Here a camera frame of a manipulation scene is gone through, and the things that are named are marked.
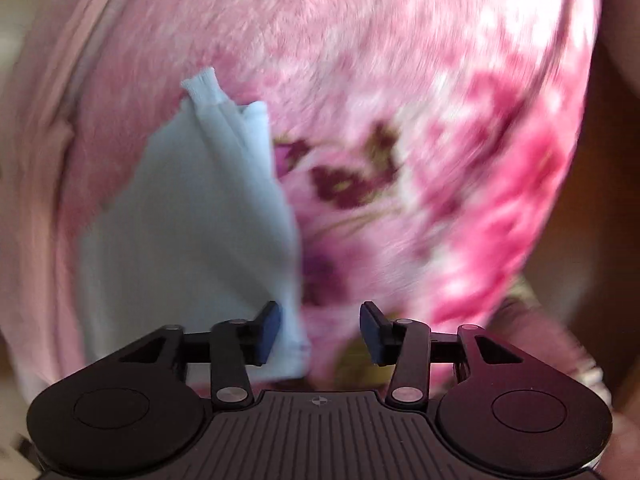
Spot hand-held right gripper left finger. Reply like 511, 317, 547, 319
117, 301, 282, 408

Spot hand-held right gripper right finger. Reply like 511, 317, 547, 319
360, 301, 523, 406

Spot white sweatshirt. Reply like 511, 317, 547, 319
77, 67, 311, 381

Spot pink floral blanket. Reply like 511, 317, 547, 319
60, 0, 613, 406

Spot light pink quilt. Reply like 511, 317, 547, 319
0, 0, 136, 396

